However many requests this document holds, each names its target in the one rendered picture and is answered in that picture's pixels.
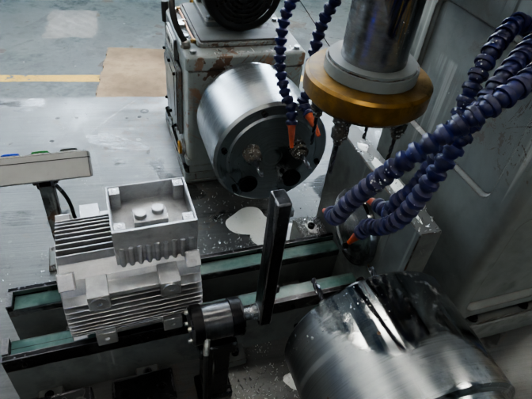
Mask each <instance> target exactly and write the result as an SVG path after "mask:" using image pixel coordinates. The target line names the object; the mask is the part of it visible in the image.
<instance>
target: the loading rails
mask: <svg viewBox="0 0 532 399"><path fill-rule="evenodd" d="M333 237H334V235H333V233H327V234H318V235H314V236H309V237H301V238H295V239H291V240H286V243H285V247H284V252H283V260H282V264H281V269H280V274H279V282H278V284H279V293H276V296H275V304H274V308H273V313H272V321H271V323H270V324H268V325H262V326H259V324H258V321H257V319H255V320H254V319H252V320H249V321H246V326H247V327H246V333H245V335H244V336H237V337H236V338H237V351H235V352H231V353H230V364H229V367H235V366H238V365H242V364H245V363H246V361H247V356H246V354H245V349H244V348H247V347H250V346H253V345H257V344H263V343H267V342H270V341H273V340H280V339H283V338H287V337H289V336H290V335H291V333H292V331H293V330H294V324H295V323H297V322H300V321H301V319H302V318H303V317H304V316H305V315H306V314H307V313H308V312H309V311H310V310H312V309H313V308H314V307H315V306H316V305H317V304H318V303H319V302H320V299H319V297H318V296H317V294H316V292H315V290H314V287H313V284H312V283H311V280H312V278H316V283H318V284H319V285H320V287H321V289H322V291H323V295H324V296H325V297H326V298H328V297H329V296H330V295H332V294H334V293H335V292H337V291H339V290H340V289H342V288H344V287H346V286H348V285H350V284H353V283H355V282H356V279H355V277H354V276H353V274H352V272H350V273H346V274H342V275H335V276H332V273H333V269H334V265H335V263H336V258H337V255H338V252H339V249H338V248H337V246H336V243H335V241H334V240H333ZM262 250H263V245H254V246H250V247H245V248H240V249H232V250H227V251H222V252H217V253H209V254H204V255H200V258H201V263H202V265H201V266H200V271H201V279H202V290H203V291H202V293H203V296H202V297H203V300H202V301H203V303H202V305H203V304H207V303H211V302H218V301H222V300H225V299H226V298H229V297H233V296H238V297H239V298H240V300H241V302H242V305H243V307H248V306H253V305H254V303H255V301H256V296H257V284H258V279H259V273H260V262H261V256H262ZM6 311H7V313H8V314H9V317H10V319H11V321H12V323H13V326H14V328H15V329H16V332H17V335H18V336H19V338H20V340H16V341H12V342H11V341H10V339H9V337H8V338H4V339H2V351H1V356H2V357H1V364H2V366H3V368H4V370H5V372H6V373H7V375H8V377H9V379H10V381H11V382H12V384H13V387H14V389H15V390H16V391H17V394H18V396H19V398H20V399H32V398H35V397H38V398H42V397H47V396H51V395H55V394H58V393H65V390H71V389H74V388H78V387H81V386H87V385H91V384H94V383H98V382H104V381H108V380H111V379H114V378H121V377H124V376H128V375H131V374H136V375H139V374H144V373H147V372H151V371H156V370H159V368H161V367H167V366H171V365H174V364H178V363H183V362H187V361H191V360H194V359H199V355H198V351H197V348H196V346H194V345H192V343H190V344H189V343H188V339H189V338H190V336H189V332H188V326H184V322H185V321H187V317H186V315H184V314H182V317H183V327H180V328H176V329H170V330H166V331H165V330H164V327H163V323H161V322H159V323H156V324H152V325H146V326H142V327H138V328H134V329H128V330H124V331H121V332H118V339H119V341H118V342H115V343H111V344H105V345H101V346H98V342H97V338H96V333H94V334H90V335H89V338H87V339H83V340H76V341H74V338H73V337H72V334H71V333H70V329H69V326H68V324H67V319H66V316H65V313H64V309H63V303H62V299H61V294H60V293H59V292H58V287H57V281H56V280H54V281H50V282H45V283H36V284H32V285H27V286H22V287H14V288H9V289H7V294H6Z"/></svg>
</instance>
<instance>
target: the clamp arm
mask: <svg viewBox="0 0 532 399"><path fill-rule="evenodd" d="M294 212H295V210H294V208H293V207H292V202H291V200H290V198H289V196H288V194H287V192H286V190H285V189H280V190H274V191H271V192H270V198H269V204H268V215H267V221H266V227H265V233H264V244H263V250H262V256H261V262H260V273H259V279H258V284H257V291H256V301H255V303H254V305H253V306H252V308H253V310H254V309H256V308H257V309H258V312H257V310H255V311H253V314H254V316H256V315H258V314H259V317H255V318H253V319H254V320H255V319H257V321H258V324H259V326H262V325H268V324H270V323H271V321H272V313H273V308H274V304H275V299H276V293H279V284H278V282H279V274H280V269H281V264H282V260H283V252H284V247H285V243H286V238H287V231H288V226H289V222H290V217H293V216H294Z"/></svg>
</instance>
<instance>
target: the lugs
mask: <svg viewBox="0 0 532 399"><path fill-rule="evenodd" d="M67 219H71V215H70V214H64V215H55V221H62V220H67ZM184 261H185V266H186V268H194V267H198V266H201V265H202V263H201V258H200V251H199V250H198V249H193V250H188V251H185V252H184ZM56 281H57V287H58V292H59V293H63V292H68V291H74V290H75V289H76V282H75V278H74V272H66V273H62V274H58V275H57V276H56ZM87 338H89V335H86V336H80V337H75V338H74V341H76V340H83V339H87Z"/></svg>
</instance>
